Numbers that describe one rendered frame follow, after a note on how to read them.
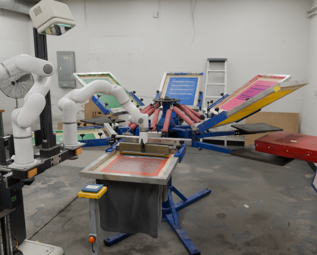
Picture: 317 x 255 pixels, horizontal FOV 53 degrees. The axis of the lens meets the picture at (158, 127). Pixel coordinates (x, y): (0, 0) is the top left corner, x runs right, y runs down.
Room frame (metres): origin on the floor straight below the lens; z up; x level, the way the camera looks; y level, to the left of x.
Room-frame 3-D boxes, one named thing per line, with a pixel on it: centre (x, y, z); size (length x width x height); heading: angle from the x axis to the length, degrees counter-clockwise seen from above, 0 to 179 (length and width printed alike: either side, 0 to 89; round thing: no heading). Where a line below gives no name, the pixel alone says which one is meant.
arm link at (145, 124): (2.45, 0.15, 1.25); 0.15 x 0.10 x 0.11; 124
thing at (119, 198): (2.03, 0.21, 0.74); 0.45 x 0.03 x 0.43; 77
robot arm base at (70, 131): (2.14, 0.62, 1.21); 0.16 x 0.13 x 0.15; 71
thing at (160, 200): (2.21, -0.04, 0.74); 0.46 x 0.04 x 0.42; 167
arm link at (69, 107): (2.14, 0.61, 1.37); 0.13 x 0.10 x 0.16; 34
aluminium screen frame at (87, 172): (2.31, 0.15, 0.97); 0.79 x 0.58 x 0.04; 167
